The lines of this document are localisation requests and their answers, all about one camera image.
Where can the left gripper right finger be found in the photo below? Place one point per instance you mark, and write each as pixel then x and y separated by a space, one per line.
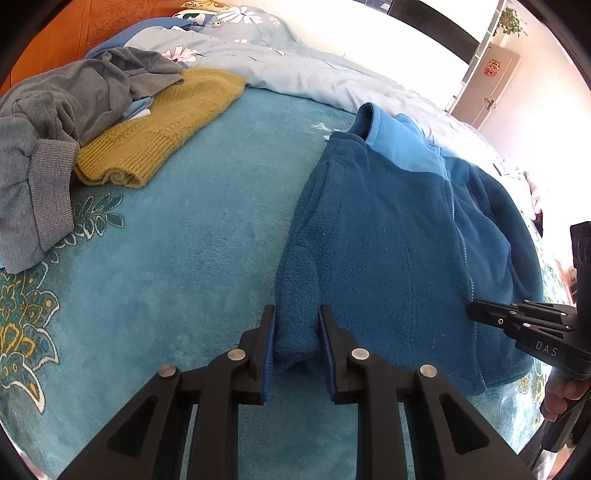
pixel 411 423

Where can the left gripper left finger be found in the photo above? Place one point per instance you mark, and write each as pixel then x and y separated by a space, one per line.
pixel 184 424

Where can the blue fleece zip jacket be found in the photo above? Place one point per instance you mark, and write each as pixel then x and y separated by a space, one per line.
pixel 398 237

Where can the person's right hand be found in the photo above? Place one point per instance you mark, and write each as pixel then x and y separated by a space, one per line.
pixel 559 391

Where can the pink blanket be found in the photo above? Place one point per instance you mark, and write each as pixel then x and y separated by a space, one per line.
pixel 536 201

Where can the teal floral bed blanket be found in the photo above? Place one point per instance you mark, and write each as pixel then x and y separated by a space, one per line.
pixel 173 272

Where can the room door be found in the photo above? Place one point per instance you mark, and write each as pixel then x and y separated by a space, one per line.
pixel 486 86

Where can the mustard knit sweater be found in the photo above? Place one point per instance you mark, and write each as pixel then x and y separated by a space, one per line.
pixel 130 153

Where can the light blue pants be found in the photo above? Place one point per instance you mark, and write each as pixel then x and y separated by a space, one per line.
pixel 135 107

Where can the grey sweatshirt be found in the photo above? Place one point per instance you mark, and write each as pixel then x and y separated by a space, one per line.
pixel 45 120

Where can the light blue floral duvet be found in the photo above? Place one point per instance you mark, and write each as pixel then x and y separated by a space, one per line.
pixel 261 48

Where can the orange wooden headboard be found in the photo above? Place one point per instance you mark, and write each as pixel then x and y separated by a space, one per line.
pixel 81 25

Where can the yellow floral pillow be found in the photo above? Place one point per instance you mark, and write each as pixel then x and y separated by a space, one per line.
pixel 206 5

